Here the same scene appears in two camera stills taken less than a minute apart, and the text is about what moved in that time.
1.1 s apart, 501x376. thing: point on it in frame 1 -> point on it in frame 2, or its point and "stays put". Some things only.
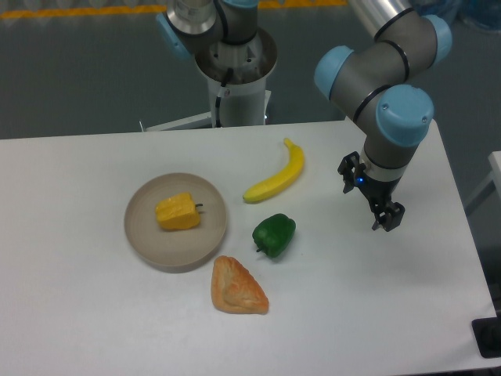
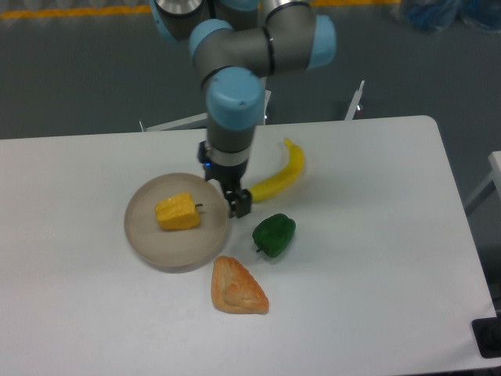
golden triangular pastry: [234, 291] stays put
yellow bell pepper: [178, 212] stays put
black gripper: [379, 190] -> [230, 177]
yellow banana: [292, 171] stays put
